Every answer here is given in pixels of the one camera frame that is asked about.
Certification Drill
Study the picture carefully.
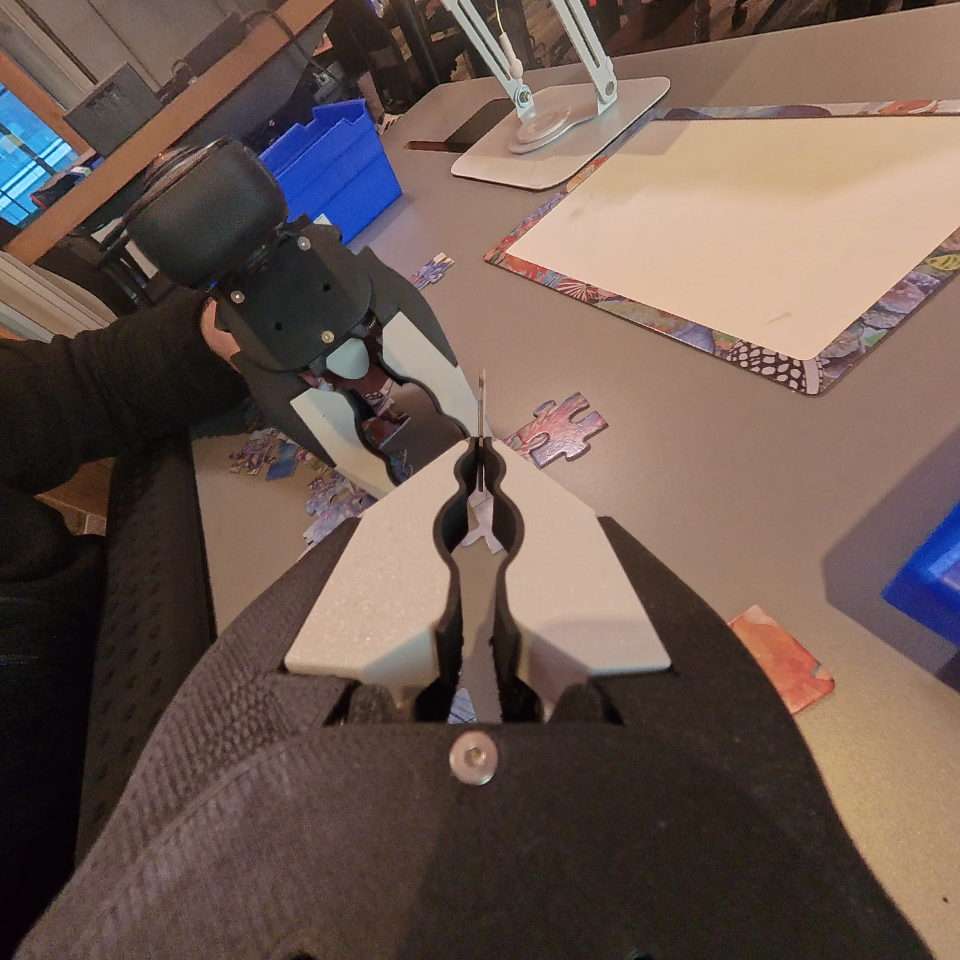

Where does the pile of loose puzzle pieces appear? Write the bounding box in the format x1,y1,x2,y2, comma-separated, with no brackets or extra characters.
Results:
228,255,835,725

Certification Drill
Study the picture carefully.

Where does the blue plastic bin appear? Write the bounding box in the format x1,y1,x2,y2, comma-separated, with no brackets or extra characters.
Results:
258,97,406,249
883,501,960,646

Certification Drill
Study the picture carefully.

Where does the puzzle frame board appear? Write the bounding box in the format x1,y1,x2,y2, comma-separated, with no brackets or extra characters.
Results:
483,96,960,397

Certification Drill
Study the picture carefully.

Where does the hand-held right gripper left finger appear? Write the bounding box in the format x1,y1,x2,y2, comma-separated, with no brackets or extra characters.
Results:
282,436,481,726

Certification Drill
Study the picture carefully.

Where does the long wooden table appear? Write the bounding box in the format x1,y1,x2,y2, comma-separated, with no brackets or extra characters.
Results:
0,0,335,265

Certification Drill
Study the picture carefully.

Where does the person's left hand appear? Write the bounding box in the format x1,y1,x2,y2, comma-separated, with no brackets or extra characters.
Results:
198,296,243,361

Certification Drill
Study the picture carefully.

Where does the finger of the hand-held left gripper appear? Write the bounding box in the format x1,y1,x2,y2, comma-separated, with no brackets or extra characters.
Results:
288,386,414,500
373,311,470,455

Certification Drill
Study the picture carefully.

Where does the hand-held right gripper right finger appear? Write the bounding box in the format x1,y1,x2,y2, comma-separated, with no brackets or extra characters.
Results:
478,435,671,726

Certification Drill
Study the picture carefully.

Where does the silver document stand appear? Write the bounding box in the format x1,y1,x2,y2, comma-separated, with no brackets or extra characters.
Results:
442,0,672,192

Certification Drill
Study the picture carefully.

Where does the purple blue puzzle piece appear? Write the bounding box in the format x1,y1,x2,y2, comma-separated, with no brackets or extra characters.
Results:
459,369,502,558

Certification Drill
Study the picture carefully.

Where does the dark grey box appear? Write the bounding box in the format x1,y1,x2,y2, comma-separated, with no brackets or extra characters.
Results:
63,63,162,156

